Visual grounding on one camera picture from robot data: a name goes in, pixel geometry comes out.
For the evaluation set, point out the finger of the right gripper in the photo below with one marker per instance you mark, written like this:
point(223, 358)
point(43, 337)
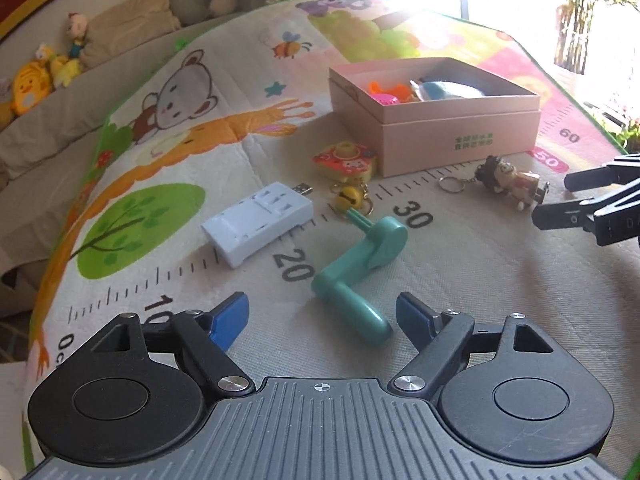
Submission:
point(610, 220)
point(622, 170)

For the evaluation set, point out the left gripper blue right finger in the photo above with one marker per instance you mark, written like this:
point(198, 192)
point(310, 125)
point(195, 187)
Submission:
point(419, 322)

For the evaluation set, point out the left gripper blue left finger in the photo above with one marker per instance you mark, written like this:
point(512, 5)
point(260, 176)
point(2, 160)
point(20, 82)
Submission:
point(221, 326)

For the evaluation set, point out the white usb charger box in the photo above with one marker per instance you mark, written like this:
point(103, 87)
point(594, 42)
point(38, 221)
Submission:
point(257, 220)

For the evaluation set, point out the cartoon figure keychain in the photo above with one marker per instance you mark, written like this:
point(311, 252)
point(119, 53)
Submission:
point(499, 176)

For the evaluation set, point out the teal plastic crank handle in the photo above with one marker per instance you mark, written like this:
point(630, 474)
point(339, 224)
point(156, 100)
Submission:
point(383, 241)

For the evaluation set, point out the red hello kitty toy camera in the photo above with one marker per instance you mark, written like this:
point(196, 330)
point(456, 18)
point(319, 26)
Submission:
point(347, 162)

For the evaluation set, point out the blue white plastic packet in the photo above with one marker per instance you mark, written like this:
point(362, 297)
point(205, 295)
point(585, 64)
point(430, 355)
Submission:
point(438, 90)

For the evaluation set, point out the orange plastic cup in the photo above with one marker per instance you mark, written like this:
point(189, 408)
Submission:
point(402, 91)

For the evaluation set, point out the pink plastic basket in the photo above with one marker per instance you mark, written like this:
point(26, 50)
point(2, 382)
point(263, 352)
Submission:
point(385, 99)

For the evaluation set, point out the colourful cartoon play mat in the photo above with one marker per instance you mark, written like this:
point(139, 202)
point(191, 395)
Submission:
point(134, 242)

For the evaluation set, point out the pink cardboard box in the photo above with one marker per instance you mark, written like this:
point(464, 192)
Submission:
point(415, 136)

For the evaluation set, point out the grey sofa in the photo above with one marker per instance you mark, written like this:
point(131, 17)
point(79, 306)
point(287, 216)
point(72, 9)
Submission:
point(48, 151)

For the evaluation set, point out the yellow duck plush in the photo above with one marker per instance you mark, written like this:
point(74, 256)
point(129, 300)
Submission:
point(61, 68)

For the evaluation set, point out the orange tiger plush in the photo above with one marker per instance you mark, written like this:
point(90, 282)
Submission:
point(31, 84)

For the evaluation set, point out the beige cushion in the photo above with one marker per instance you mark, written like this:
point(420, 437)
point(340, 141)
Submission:
point(124, 27)

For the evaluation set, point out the small doll plush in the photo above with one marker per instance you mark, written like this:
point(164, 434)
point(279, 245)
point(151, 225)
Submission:
point(77, 26)

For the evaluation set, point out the gold bell keychain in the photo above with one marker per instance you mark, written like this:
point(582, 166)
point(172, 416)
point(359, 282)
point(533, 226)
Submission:
point(354, 196)

